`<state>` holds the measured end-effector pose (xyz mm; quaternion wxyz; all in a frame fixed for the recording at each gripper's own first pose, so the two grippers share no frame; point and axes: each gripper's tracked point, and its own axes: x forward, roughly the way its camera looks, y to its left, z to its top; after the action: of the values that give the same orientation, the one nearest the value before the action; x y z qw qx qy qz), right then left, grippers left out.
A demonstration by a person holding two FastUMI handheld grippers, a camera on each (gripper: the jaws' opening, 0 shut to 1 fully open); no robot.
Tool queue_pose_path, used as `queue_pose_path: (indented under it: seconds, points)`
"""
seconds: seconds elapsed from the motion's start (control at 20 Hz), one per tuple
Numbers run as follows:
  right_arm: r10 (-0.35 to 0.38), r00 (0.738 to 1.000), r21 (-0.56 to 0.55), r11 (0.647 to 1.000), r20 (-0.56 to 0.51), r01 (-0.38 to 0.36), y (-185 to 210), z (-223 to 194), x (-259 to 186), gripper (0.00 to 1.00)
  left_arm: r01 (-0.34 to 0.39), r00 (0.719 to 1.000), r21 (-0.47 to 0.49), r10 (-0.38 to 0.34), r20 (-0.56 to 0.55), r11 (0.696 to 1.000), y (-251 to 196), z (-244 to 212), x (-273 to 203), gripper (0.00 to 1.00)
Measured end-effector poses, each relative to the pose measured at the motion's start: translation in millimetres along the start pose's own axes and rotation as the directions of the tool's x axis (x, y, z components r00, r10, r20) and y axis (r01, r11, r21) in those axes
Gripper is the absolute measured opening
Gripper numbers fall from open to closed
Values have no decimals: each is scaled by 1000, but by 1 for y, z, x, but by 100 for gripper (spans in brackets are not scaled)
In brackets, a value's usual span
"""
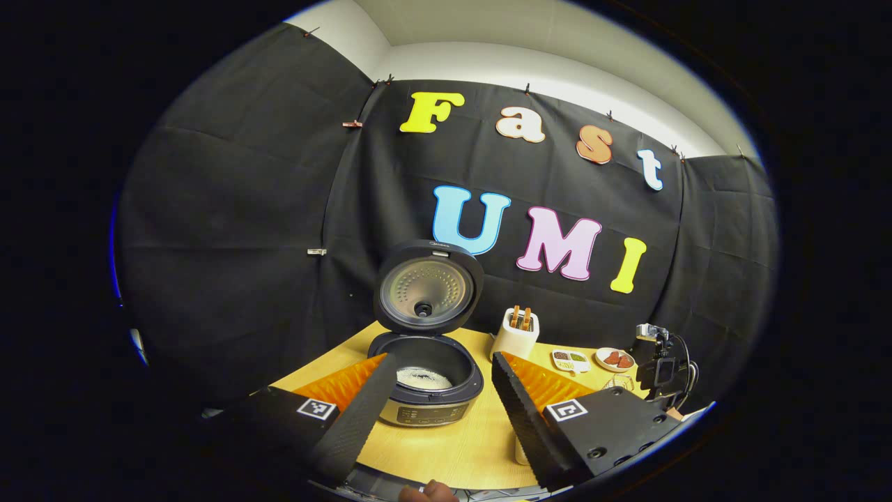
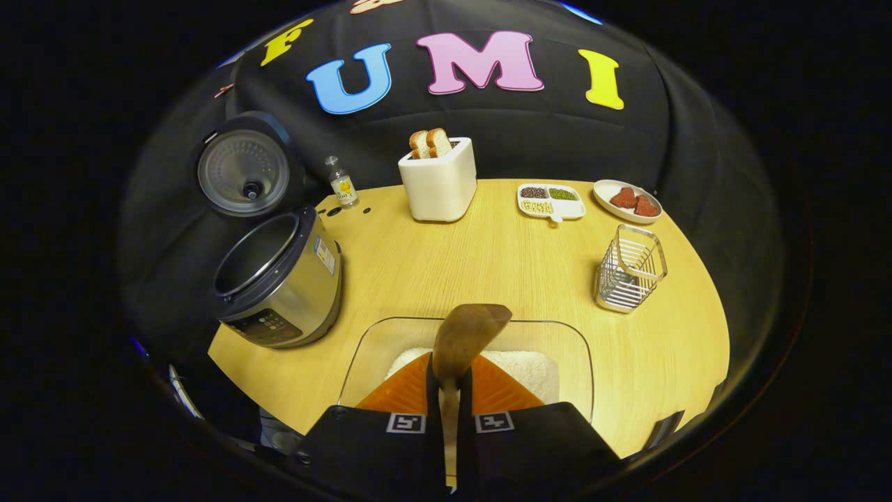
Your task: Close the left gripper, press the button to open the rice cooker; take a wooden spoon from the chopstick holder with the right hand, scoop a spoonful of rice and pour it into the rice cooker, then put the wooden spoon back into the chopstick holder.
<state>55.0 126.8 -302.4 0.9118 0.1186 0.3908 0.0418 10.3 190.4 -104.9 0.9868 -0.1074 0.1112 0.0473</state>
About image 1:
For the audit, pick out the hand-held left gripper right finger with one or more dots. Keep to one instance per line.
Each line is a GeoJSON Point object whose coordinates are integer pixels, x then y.
{"type": "Point", "coordinates": [526, 432]}

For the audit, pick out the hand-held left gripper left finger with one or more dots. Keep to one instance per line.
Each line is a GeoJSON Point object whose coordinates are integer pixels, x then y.
{"type": "Point", "coordinates": [359, 425]}

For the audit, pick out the clear chopstick holder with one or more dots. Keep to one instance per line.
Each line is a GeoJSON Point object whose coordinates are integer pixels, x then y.
{"type": "Point", "coordinates": [619, 383]}

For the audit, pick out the white rice pile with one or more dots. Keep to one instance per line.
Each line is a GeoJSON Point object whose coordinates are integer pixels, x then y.
{"type": "Point", "coordinates": [424, 378]}

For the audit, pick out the dark blue rice cooker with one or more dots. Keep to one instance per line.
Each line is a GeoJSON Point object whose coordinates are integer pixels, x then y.
{"type": "Point", "coordinates": [428, 289]}

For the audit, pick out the red meat slice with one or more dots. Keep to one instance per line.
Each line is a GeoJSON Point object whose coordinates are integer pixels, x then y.
{"type": "Point", "coordinates": [612, 358]}
{"type": "Point", "coordinates": [625, 362]}

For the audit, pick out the round white plate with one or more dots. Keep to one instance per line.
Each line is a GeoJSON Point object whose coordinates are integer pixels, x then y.
{"type": "Point", "coordinates": [613, 367]}

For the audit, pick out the white divided bean dish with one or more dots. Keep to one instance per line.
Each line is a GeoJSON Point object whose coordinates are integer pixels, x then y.
{"type": "Point", "coordinates": [570, 360]}

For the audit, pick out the white toaster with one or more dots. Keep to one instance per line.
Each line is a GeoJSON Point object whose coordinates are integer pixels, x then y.
{"type": "Point", "coordinates": [514, 341]}

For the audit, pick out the toast slice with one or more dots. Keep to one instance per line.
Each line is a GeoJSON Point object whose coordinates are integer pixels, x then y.
{"type": "Point", "coordinates": [527, 319]}
{"type": "Point", "coordinates": [515, 317]}

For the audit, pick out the black backdrop cloth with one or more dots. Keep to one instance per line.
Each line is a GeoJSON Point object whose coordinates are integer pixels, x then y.
{"type": "Point", "coordinates": [244, 209]}

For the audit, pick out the red clothes peg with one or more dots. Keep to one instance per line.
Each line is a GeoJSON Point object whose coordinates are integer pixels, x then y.
{"type": "Point", "coordinates": [352, 124]}

